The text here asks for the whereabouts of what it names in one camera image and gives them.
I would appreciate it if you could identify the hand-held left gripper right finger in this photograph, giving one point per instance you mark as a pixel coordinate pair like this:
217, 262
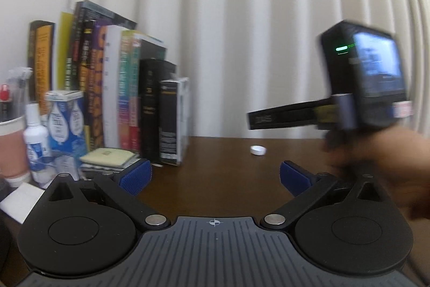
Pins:
295, 177

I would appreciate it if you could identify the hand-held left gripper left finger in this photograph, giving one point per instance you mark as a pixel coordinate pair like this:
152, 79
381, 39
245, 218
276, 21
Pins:
136, 176

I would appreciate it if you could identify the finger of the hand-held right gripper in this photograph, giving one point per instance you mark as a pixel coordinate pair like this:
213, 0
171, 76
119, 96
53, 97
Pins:
285, 115

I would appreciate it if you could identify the white bottle cap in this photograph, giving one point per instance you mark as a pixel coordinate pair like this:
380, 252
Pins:
258, 150

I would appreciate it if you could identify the small white solution bottle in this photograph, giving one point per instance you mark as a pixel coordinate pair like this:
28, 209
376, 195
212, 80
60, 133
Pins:
37, 145

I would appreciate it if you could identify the person's right hand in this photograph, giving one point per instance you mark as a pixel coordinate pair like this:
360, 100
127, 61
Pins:
396, 166

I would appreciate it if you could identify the yellow sticky notes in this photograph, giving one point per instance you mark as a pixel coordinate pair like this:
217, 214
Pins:
107, 156

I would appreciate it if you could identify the black cardboard box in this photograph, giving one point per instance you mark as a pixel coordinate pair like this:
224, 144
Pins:
169, 125

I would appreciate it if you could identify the clear plastic holder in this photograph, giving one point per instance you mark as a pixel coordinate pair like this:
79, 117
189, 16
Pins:
67, 167

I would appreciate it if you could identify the white cardboard box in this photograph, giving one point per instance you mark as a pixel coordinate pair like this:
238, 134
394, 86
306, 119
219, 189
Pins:
184, 112

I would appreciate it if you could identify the blue and white carton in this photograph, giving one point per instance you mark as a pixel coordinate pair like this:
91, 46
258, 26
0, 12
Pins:
67, 122

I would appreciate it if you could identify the row of upright books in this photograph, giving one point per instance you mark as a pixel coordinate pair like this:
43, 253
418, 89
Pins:
100, 82

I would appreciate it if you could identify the white pleated curtain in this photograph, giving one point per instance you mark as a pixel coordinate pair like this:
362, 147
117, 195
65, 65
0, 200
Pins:
235, 21

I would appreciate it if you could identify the white notepad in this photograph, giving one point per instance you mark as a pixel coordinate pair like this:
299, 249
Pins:
20, 203

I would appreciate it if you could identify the pink paper cup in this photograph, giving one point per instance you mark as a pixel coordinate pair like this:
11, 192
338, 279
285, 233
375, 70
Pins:
11, 152

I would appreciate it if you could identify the bunch of pens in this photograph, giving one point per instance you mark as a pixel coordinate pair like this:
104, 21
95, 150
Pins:
13, 95

